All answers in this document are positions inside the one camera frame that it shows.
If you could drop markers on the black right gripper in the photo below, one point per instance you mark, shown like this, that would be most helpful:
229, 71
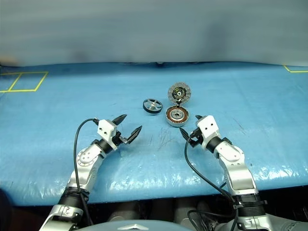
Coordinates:
196, 137

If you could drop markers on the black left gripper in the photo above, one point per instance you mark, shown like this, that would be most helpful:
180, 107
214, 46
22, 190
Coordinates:
116, 140

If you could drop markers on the grey disc with circuit board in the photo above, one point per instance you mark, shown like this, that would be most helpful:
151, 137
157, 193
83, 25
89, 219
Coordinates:
179, 92

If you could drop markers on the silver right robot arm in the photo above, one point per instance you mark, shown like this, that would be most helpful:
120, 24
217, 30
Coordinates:
231, 154

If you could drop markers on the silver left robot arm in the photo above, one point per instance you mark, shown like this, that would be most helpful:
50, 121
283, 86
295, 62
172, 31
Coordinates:
84, 156

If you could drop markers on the copper wound stator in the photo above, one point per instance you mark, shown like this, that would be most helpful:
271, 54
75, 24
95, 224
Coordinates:
170, 113

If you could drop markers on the blue plastic table cover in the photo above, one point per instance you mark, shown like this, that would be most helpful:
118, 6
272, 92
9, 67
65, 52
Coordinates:
72, 108

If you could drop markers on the grey robot torso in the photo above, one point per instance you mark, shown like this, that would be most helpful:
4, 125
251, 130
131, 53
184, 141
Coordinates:
108, 227

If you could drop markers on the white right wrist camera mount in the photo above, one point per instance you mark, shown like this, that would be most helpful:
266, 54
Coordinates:
208, 127

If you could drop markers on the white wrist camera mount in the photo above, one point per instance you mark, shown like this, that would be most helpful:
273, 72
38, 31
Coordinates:
208, 127
106, 127

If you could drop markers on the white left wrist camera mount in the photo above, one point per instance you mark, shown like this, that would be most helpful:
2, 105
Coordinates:
106, 127

